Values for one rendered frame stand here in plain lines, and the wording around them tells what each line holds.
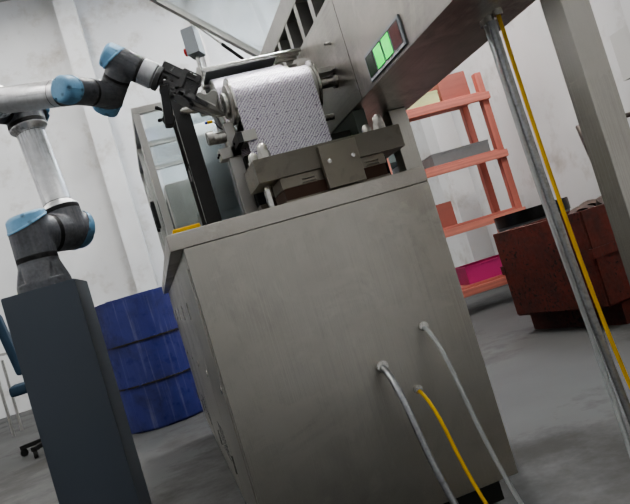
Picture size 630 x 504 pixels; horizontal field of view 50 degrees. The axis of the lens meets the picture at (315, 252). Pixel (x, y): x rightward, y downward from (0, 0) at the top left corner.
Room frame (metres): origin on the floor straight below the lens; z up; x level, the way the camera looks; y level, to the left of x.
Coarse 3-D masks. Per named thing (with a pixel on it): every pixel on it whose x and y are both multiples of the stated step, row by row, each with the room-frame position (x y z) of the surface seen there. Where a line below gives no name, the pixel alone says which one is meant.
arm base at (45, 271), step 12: (48, 252) 1.91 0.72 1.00; (24, 264) 1.89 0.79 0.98; (36, 264) 1.88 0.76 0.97; (48, 264) 1.90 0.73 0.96; (60, 264) 1.93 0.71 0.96; (24, 276) 1.88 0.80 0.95; (36, 276) 1.87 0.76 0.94; (48, 276) 1.88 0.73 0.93; (60, 276) 1.90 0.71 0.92; (24, 288) 1.87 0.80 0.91; (36, 288) 1.87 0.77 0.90
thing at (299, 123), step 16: (240, 112) 1.86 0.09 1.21; (256, 112) 1.87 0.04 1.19; (272, 112) 1.88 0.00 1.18; (288, 112) 1.89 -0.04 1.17; (304, 112) 1.90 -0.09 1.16; (320, 112) 1.91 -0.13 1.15; (256, 128) 1.86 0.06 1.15; (272, 128) 1.87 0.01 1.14; (288, 128) 1.88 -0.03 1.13; (304, 128) 1.89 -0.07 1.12; (320, 128) 1.91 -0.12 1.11; (256, 144) 1.86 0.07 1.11; (272, 144) 1.87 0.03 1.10; (288, 144) 1.88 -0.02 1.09; (304, 144) 1.89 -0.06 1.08
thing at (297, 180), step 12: (372, 156) 1.74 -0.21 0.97; (384, 156) 1.75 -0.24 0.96; (372, 168) 1.74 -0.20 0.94; (384, 168) 1.74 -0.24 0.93; (288, 180) 1.68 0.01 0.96; (300, 180) 1.69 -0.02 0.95; (312, 180) 1.71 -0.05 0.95; (324, 180) 1.70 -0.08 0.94; (276, 192) 1.75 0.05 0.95; (288, 192) 1.68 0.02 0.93; (300, 192) 1.69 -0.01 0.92; (312, 192) 1.70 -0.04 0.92; (324, 192) 1.70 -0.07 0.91
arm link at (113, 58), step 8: (104, 48) 1.82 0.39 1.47; (112, 48) 1.82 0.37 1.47; (120, 48) 1.83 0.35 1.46; (104, 56) 1.82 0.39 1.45; (112, 56) 1.82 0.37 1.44; (120, 56) 1.82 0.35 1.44; (128, 56) 1.83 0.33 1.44; (136, 56) 1.84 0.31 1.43; (104, 64) 1.83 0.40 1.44; (112, 64) 1.83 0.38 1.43; (120, 64) 1.83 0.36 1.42; (128, 64) 1.83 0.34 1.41; (136, 64) 1.83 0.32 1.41; (104, 72) 1.85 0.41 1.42; (112, 72) 1.84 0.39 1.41; (120, 72) 1.84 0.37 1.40; (128, 72) 1.84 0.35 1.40; (136, 72) 1.84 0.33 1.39; (120, 80) 1.85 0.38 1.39; (128, 80) 1.87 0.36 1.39
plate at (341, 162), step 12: (336, 144) 1.69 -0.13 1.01; (348, 144) 1.69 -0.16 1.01; (324, 156) 1.68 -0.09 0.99; (336, 156) 1.68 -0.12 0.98; (348, 156) 1.69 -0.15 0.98; (324, 168) 1.67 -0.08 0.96; (336, 168) 1.68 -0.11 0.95; (348, 168) 1.69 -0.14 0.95; (360, 168) 1.70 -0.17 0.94; (336, 180) 1.68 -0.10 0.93; (348, 180) 1.69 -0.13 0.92; (360, 180) 1.69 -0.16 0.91
